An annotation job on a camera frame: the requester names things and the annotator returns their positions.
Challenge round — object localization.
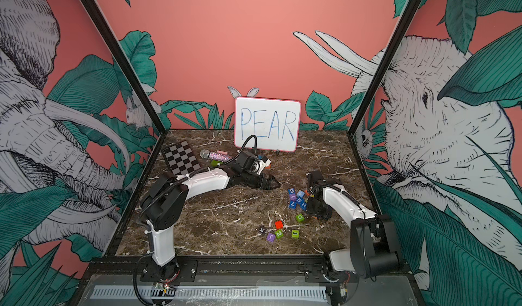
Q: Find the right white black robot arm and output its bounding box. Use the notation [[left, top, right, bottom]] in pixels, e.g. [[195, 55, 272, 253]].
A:
[[306, 170, 405, 278]]

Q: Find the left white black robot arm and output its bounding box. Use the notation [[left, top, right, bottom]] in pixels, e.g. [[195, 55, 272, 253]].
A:
[[139, 135, 281, 267]]

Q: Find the green D letter block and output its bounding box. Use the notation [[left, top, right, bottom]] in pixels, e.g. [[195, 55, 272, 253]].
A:
[[295, 214, 305, 224]]

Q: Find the red letter block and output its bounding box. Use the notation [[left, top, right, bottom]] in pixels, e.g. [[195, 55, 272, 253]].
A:
[[275, 220, 284, 230]]

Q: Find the dark K letter block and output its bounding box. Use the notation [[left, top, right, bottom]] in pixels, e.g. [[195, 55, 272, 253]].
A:
[[258, 226, 267, 235]]

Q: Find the green N letter block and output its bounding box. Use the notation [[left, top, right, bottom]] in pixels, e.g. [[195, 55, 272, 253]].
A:
[[275, 229, 284, 239]]

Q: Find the purple glitter microphone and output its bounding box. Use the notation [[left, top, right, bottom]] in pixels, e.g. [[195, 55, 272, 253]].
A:
[[200, 150, 233, 163]]

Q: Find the pink framed whiteboard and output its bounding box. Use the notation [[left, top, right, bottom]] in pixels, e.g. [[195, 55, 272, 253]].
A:
[[234, 97, 301, 152]]

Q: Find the black white checkered board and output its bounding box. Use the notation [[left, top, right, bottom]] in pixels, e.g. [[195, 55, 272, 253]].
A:
[[161, 140, 201, 175]]

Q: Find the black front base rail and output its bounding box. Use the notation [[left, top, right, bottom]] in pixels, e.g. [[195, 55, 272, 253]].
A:
[[81, 254, 413, 284]]

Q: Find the black frame post right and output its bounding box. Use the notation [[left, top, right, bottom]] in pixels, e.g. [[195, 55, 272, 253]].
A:
[[348, 0, 422, 137]]

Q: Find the black frame post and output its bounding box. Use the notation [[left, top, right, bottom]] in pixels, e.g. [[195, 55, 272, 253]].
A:
[[348, 0, 422, 137], [80, 0, 167, 135]]

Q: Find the black frame post left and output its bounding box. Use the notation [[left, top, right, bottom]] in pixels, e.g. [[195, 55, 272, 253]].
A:
[[80, 0, 167, 135]]

